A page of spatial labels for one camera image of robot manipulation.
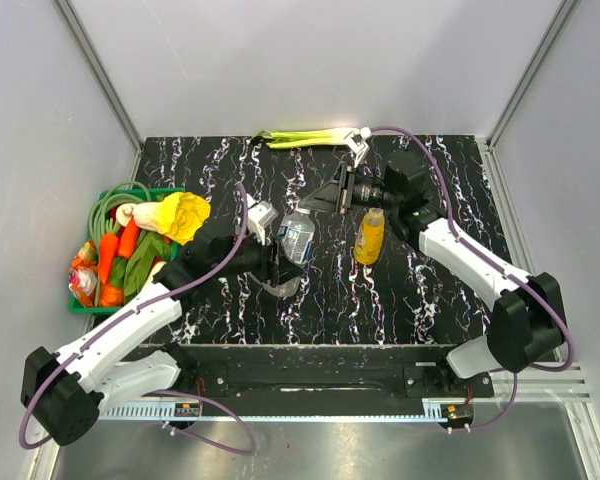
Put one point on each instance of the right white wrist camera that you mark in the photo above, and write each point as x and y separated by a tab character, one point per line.
357	141

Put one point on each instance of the yellow juice bottle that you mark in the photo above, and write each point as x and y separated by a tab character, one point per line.
370	237

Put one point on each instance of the green plastic basket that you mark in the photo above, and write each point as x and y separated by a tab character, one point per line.
101	220

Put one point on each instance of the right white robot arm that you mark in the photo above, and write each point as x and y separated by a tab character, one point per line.
527	312

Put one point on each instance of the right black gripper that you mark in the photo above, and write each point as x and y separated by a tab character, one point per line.
324	199

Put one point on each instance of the green leek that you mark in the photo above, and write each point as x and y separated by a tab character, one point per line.
299	139

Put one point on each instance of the colourful snack packet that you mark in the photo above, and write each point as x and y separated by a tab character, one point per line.
83	278

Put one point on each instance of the clear bottle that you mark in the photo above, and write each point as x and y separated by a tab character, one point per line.
296	234

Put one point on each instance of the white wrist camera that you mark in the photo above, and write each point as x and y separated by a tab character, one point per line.
357	141
260	215

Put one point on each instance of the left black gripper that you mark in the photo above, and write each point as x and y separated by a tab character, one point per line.
273	269

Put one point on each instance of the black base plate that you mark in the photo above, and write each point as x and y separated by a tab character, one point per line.
294	382

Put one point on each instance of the orange toy carrot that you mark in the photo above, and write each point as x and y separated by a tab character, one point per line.
128	240
107	251

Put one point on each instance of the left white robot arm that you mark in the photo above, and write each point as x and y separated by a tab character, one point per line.
67	390

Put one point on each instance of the yellow toy cabbage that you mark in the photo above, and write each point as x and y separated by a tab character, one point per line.
178	216

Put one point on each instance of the green toy leafy vegetable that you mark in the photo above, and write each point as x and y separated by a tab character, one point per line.
129	276

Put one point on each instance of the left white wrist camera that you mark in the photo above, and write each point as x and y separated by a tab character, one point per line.
260	215

